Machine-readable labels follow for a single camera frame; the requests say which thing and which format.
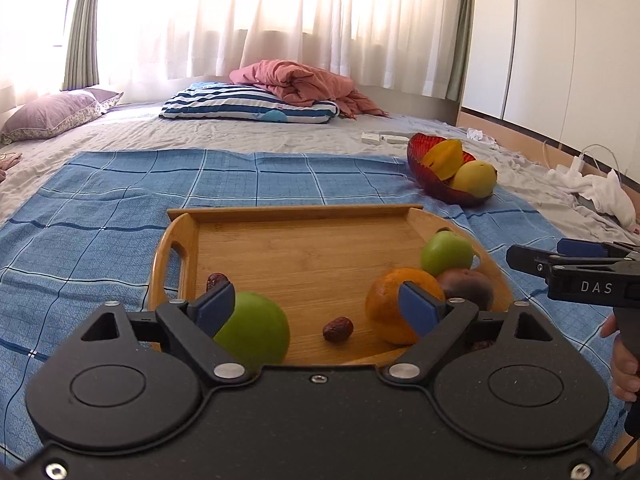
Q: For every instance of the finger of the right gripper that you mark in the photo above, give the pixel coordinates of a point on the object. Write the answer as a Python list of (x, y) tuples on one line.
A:
[(586, 249), (533, 261)]

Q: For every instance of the large green apple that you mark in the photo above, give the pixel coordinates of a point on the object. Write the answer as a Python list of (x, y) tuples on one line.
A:
[(257, 333)]

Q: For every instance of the dark purple plum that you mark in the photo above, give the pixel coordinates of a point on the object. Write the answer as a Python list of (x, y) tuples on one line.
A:
[(469, 285)]

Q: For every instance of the person's right hand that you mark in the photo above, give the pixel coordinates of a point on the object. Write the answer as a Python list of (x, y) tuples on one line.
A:
[(624, 365)]

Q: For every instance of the orange fruit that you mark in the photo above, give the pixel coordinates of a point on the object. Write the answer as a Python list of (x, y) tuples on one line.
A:
[(382, 306)]

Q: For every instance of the blue striped pillow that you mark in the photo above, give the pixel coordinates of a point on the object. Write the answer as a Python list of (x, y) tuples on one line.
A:
[(216, 100)]

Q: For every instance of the pink crumpled blanket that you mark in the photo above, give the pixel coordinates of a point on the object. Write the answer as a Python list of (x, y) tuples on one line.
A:
[(302, 85)]

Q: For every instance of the red glass fruit bowl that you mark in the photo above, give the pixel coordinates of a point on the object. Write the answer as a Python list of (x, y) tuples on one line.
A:
[(418, 146)]

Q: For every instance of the yellow mango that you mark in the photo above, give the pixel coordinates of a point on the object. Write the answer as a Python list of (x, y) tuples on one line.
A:
[(477, 178)]

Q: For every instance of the white wardrobe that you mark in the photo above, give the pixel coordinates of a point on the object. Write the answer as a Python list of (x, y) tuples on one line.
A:
[(567, 70)]

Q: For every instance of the white sheer curtain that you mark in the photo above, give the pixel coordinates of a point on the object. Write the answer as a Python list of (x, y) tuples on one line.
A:
[(145, 46)]

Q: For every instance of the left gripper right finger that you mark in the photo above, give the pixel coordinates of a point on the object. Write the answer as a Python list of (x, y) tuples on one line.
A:
[(440, 325)]

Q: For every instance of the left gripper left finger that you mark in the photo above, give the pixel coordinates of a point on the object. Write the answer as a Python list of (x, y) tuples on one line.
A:
[(190, 328)]

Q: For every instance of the yellow starfruit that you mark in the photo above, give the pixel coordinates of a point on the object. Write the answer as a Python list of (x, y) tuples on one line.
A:
[(444, 159)]

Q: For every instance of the blue plaid cloth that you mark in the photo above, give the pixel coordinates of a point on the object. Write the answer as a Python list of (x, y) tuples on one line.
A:
[(89, 234)]

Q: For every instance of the grey bed sheet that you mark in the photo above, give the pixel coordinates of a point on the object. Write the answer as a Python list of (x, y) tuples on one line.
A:
[(140, 127)]

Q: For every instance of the green drape right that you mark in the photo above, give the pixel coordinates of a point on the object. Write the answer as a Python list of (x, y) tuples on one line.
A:
[(461, 50)]

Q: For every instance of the purple floral pillow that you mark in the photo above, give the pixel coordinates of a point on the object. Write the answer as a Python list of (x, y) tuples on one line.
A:
[(49, 116)]

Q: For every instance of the red jujube date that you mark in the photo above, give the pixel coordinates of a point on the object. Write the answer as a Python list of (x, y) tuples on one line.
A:
[(338, 330), (216, 282)]

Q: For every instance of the green drape left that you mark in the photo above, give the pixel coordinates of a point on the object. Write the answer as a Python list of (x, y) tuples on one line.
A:
[(81, 63)]

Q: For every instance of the wooden serving tray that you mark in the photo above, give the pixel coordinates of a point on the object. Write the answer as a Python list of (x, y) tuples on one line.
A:
[(316, 262)]

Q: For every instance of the green drape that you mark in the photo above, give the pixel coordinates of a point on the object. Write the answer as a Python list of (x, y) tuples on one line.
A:
[(461, 50), (81, 63)]

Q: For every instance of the white crumpled cloth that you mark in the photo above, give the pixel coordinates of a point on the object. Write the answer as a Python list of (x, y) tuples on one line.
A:
[(605, 193)]

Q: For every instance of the small green apple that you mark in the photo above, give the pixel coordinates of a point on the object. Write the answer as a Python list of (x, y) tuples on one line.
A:
[(446, 250)]

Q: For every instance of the white small box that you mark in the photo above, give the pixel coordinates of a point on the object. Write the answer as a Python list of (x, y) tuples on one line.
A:
[(371, 138), (394, 138)]

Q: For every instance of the pink clothing pile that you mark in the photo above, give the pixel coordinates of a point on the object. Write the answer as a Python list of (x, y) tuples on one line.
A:
[(7, 162)]

